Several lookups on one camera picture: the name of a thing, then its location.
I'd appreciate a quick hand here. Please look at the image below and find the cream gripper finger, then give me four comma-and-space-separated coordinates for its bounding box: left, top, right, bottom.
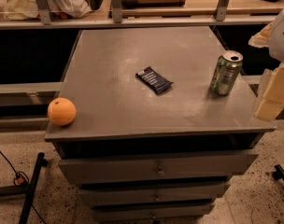
254, 63, 284, 121
248, 22, 273, 49

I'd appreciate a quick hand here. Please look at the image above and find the blue rxbar blueberry wrapper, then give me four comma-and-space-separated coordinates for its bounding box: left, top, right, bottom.
135, 66, 173, 95

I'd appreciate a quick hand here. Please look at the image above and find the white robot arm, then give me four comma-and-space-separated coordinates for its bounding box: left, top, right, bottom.
248, 8, 284, 120

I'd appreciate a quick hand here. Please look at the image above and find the green soda can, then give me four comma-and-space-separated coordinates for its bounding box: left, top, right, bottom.
210, 50, 243, 96

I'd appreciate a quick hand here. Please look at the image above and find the grey metal railing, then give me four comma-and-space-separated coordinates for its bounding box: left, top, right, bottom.
0, 0, 284, 30

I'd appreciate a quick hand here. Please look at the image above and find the black stand foot right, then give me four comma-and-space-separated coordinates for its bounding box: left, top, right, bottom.
272, 164, 284, 182

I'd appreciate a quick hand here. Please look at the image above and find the grey drawer cabinet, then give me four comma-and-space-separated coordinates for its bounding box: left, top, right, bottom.
45, 27, 274, 222

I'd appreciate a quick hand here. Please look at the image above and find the white cloth bundle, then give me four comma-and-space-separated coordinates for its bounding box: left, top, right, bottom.
0, 0, 92, 21

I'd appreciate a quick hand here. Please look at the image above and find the orange fruit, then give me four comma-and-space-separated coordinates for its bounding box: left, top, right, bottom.
48, 98, 77, 126

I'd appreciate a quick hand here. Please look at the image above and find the black stand leg left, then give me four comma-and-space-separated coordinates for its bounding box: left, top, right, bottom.
0, 152, 48, 224

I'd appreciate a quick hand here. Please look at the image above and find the black cable with red clip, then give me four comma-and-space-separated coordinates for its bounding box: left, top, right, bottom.
0, 142, 48, 224

